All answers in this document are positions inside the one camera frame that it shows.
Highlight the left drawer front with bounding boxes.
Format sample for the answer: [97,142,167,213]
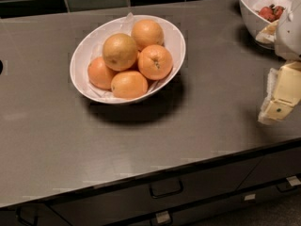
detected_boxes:
[0,203,71,226]

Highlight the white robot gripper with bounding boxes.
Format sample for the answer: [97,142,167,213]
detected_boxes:
[255,0,301,125]

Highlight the yellowish top orange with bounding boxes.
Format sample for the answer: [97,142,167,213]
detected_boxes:
[102,33,138,72]

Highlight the right orange with stem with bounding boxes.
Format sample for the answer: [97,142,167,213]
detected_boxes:
[137,45,173,80]

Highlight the right drawer front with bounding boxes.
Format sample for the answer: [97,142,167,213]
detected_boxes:
[239,147,301,189]

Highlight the black drawer handle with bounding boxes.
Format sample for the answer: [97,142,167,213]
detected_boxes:
[149,178,183,199]

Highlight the middle drawer front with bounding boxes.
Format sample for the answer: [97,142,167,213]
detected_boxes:
[54,158,258,226]

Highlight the white bowl with strawberries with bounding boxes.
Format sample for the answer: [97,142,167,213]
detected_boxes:
[239,0,293,49]

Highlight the red strawberries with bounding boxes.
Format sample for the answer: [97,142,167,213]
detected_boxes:
[259,5,285,23]

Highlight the drawer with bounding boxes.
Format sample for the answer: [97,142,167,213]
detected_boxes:
[239,147,301,189]
[54,158,258,226]
[129,180,301,226]
[0,203,71,226]

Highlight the lower drawer front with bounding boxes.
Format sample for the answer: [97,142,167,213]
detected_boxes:
[129,180,301,226]

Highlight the white oval bowl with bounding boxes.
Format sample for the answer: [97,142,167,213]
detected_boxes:
[70,13,186,105]

